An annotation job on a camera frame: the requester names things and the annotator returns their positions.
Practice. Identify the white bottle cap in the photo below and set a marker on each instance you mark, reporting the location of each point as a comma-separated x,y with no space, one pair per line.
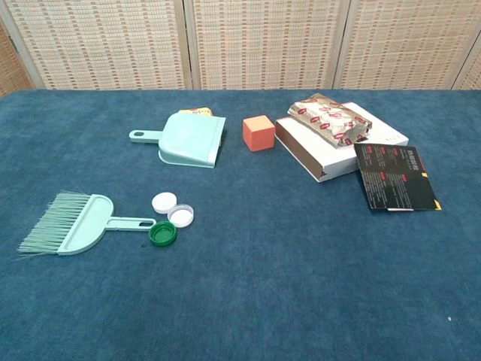
164,202

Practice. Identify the green bottle cap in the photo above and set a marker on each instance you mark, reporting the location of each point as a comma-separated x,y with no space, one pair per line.
162,233

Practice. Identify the orange foam cube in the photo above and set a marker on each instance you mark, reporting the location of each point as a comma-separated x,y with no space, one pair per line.
258,133

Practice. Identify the mint green dustpan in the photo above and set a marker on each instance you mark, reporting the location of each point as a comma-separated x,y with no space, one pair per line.
189,139

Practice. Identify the clear rimmed white cap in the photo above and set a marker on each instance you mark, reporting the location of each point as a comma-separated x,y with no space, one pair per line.
180,216

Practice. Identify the yellow snack packet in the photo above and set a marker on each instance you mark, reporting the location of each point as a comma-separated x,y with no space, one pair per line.
196,111

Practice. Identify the white flat cardboard box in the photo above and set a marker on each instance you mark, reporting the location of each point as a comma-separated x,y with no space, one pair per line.
330,150

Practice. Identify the silver red snack wrapper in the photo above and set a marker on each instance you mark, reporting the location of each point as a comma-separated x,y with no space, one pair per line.
330,123

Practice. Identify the woven folding screen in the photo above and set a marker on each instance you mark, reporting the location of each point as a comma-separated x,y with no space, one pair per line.
263,41

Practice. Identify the black printed card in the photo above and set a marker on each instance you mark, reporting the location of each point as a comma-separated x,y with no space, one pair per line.
394,176

